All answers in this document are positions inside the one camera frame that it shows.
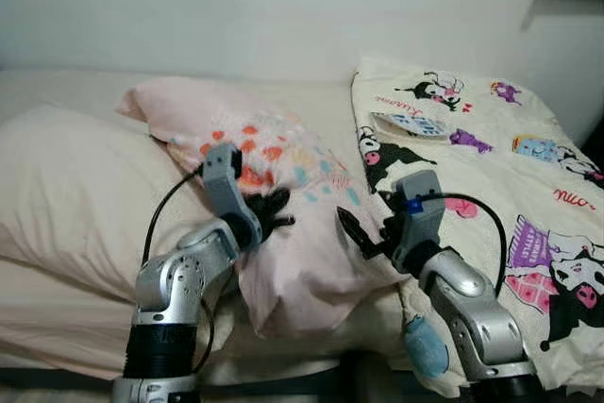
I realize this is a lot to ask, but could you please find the pink patterned pillow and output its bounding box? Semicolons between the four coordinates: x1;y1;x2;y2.
117;76;409;339

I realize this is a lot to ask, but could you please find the large cream pillow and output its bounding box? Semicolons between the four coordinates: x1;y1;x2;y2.
0;104;248;306

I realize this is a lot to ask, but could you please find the white remote control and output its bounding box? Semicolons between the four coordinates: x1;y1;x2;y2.
372;111;453;141

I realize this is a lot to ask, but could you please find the cream cartoon print blanket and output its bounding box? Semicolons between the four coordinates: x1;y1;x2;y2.
350;55;604;400

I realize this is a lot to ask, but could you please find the cream sheeted mattress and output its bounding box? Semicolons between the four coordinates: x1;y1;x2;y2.
0;67;604;387

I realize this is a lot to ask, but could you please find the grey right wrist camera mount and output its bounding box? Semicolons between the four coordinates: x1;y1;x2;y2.
390;169;445;274

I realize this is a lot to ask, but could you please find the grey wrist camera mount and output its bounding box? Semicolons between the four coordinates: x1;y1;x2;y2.
390;169;445;274
202;143;250;223

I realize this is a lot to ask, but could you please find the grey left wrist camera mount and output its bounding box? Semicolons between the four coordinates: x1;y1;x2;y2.
202;143;250;223

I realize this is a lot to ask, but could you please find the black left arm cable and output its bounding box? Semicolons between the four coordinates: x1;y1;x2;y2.
140;167;216;374

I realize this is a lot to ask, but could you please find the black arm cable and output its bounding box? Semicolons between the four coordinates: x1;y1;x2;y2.
423;193;509;296
140;167;216;374

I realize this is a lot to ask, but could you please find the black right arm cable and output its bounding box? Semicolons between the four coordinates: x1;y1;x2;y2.
423;193;509;296

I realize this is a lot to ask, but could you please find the dark bed frame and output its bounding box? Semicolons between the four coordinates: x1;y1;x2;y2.
0;354;604;403

